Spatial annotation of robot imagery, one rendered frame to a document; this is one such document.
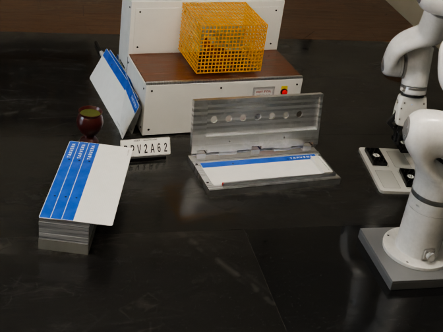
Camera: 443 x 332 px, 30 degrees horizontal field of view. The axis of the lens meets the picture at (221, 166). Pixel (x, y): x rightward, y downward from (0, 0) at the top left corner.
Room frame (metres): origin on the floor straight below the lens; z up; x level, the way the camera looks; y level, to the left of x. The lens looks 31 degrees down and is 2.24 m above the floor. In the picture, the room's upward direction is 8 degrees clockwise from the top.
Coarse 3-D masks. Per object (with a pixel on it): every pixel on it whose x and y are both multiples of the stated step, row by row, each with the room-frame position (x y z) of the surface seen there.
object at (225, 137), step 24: (264, 96) 2.34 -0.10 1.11; (288, 96) 2.37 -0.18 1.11; (312, 96) 2.41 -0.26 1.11; (192, 120) 2.24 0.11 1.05; (216, 120) 2.28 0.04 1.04; (240, 120) 2.31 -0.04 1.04; (264, 120) 2.34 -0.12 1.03; (288, 120) 2.37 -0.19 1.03; (312, 120) 2.41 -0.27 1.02; (192, 144) 2.22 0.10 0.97; (216, 144) 2.25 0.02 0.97; (240, 144) 2.29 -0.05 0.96; (264, 144) 2.32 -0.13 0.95; (288, 144) 2.35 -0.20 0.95; (312, 144) 2.39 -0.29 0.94
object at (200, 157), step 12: (192, 156) 2.24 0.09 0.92; (204, 156) 2.24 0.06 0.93; (216, 156) 2.26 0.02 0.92; (228, 156) 2.27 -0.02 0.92; (240, 156) 2.28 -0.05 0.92; (252, 156) 2.29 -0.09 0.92; (264, 156) 2.30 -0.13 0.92; (276, 156) 2.32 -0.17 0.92; (192, 168) 2.19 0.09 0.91; (204, 180) 2.10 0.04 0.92; (288, 180) 2.17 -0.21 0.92; (300, 180) 2.18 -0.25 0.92; (312, 180) 2.19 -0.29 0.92; (324, 180) 2.21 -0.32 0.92; (336, 180) 2.23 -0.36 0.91; (216, 192) 2.06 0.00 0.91; (228, 192) 2.08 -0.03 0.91; (240, 192) 2.09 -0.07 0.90
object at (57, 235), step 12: (72, 144) 2.07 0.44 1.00; (72, 156) 2.01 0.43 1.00; (60, 168) 1.94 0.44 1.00; (60, 180) 1.87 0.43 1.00; (48, 204) 1.76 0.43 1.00; (48, 216) 1.70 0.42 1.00; (48, 228) 1.70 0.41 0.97; (60, 228) 1.70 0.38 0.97; (72, 228) 1.70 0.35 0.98; (84, 228) 1.70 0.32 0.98; (48, 240) 1.69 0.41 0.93; (60, 240) 1.70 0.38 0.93; (72, 240) 1.70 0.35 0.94; (84, 240) 1.70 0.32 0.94; (72, 252) 1.70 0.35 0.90; (84, 252) 1.70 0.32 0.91
